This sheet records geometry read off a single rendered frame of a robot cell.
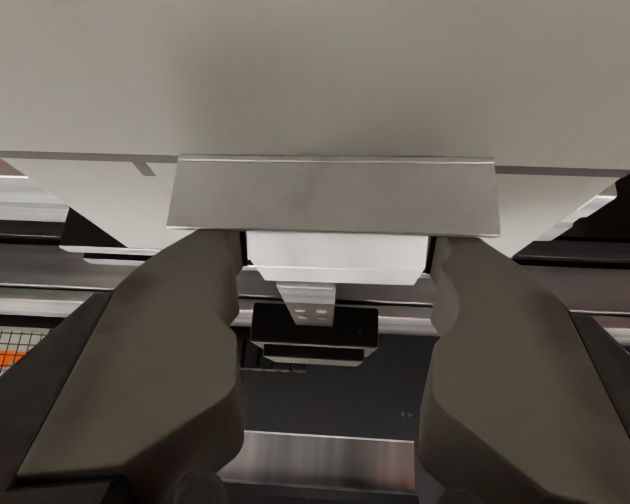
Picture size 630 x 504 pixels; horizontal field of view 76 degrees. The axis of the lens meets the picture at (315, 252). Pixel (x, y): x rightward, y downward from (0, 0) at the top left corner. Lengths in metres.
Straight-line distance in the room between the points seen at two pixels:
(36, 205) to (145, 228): 0.11
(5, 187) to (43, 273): 0.29
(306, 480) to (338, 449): 0.02
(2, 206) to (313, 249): 0.19
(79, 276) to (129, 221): 0.35
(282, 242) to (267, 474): 0.10
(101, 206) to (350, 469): 0.15
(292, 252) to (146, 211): 0.06
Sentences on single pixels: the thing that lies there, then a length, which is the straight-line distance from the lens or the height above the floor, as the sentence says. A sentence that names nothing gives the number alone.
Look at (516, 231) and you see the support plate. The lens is 0.17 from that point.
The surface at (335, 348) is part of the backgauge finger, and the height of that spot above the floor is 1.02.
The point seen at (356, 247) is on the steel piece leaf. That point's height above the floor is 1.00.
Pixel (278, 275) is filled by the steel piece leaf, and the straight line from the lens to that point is 0.22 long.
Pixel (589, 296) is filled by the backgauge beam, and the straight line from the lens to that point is 0.52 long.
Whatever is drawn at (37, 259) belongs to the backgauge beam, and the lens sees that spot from 0.56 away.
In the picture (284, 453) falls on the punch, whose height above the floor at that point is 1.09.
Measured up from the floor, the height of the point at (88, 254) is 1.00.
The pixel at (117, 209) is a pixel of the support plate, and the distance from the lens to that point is 0.17.
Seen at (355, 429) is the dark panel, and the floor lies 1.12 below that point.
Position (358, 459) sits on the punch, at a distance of 0.20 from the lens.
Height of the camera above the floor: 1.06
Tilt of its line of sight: 19 degrees down
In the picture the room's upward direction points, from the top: 177 degrees counter-clockwise
